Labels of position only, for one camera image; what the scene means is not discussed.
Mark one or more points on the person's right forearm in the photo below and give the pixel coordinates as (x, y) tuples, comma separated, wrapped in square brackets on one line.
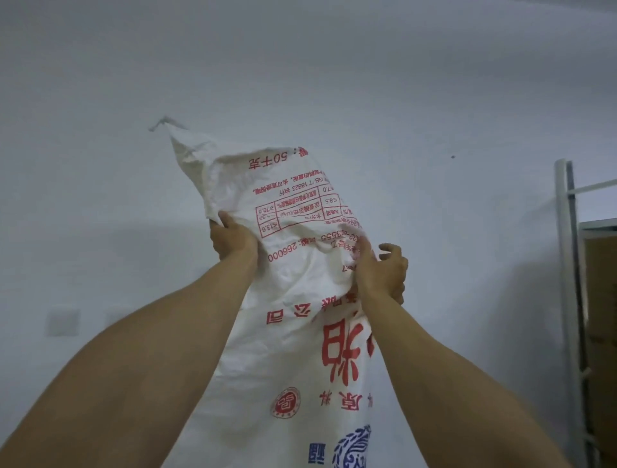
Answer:
[(443, 390)]

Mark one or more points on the person's left hand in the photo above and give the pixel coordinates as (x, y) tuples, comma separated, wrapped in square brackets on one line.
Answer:
[(235, 241)]

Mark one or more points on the person's right thumb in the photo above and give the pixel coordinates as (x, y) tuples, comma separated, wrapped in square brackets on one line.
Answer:
[(362, 249)]

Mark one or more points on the person's right hand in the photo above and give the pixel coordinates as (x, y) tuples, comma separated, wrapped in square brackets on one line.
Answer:
[(381, 275)]

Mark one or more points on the white woven sack red print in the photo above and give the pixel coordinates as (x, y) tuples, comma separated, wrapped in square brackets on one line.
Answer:
[(289, 308)]

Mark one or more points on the white metal shelf rack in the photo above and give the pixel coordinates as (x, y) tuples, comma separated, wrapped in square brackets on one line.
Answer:
[(573, 308)]

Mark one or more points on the brown cardboard box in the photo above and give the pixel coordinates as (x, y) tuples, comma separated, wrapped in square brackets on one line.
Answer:
[(602, 347)]

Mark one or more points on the person's left thumb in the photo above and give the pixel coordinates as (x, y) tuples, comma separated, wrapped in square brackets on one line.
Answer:
[(228, 220)]

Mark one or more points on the white wall socket plate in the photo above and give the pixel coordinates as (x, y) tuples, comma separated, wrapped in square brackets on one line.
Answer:
[(63, 322)]

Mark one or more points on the person's left forearm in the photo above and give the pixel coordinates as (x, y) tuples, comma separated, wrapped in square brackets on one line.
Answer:
[(125, 376)]

